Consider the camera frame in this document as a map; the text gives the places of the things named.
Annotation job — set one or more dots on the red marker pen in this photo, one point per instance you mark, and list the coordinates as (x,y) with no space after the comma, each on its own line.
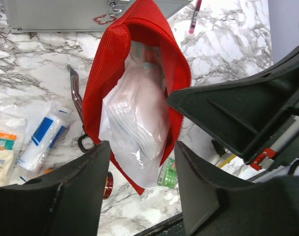
(195,17)

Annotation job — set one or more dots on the green small packet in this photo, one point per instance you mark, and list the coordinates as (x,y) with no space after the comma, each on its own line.
(168,174)

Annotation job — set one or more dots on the grey metal first aid box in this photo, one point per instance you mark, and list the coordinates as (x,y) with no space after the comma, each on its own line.
(63,15)

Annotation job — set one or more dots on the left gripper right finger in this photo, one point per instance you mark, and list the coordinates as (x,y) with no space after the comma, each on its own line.
(216,203)

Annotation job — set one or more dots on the red first aid pouch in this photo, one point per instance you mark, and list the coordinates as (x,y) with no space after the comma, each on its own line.
(142,22)

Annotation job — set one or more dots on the bandage roll blue label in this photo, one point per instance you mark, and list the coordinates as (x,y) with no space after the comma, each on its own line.
(51,128)

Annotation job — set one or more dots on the black handled scissors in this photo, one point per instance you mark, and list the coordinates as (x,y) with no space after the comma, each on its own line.
(78,102)

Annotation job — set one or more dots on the small whiteboard yellow frame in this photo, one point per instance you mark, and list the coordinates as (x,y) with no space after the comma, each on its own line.
(225,156)

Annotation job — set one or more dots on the gauze pad clear packet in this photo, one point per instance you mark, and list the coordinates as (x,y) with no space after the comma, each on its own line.
(135,115)

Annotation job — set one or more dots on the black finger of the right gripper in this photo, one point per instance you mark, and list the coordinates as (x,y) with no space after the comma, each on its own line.
(249,115)

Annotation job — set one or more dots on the medicine box teal orange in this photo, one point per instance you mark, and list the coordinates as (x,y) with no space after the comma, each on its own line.
(7,143)

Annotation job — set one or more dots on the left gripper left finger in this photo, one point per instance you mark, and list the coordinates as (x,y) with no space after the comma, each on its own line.
(65,202)

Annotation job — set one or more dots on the brown medicine bottle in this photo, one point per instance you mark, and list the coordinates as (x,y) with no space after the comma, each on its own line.
(108,186)

